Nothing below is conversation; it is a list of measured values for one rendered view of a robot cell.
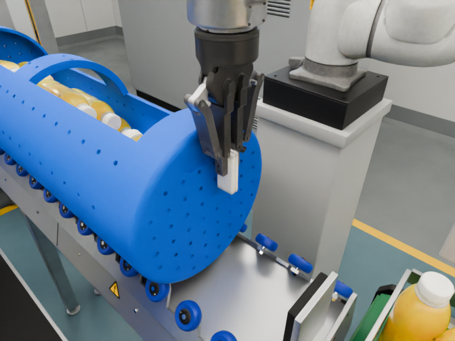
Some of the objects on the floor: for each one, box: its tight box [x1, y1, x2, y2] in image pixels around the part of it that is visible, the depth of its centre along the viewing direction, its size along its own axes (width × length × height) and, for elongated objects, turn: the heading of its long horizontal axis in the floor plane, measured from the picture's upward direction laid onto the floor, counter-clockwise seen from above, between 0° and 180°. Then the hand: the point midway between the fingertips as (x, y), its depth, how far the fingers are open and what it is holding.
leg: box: [20, 209, 81, 315], centre depth 142 cm, size 6×6×63 cm
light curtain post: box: [24, 0, 60, 55], centre depth 159 cm, size 6×6×170 cm
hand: (227, 170), depth 51 cm, fingers closed, pressing on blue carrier
